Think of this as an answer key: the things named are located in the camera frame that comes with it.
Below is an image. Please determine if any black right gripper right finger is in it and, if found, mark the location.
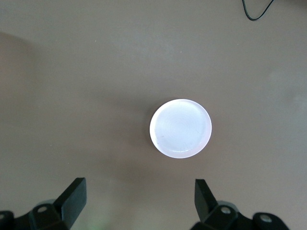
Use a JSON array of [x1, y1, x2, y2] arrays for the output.
[[191, 179, 288, 230]]

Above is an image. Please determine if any pink round plate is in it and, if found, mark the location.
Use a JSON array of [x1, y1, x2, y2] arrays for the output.
[[149, 98, 213, 159]]

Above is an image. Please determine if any black looped cable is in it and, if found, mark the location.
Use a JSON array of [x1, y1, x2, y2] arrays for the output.
[[241, 0, 275, 22]]

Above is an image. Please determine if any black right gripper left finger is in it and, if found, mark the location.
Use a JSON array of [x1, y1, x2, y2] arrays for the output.
[[0, 177, 87, 230]]

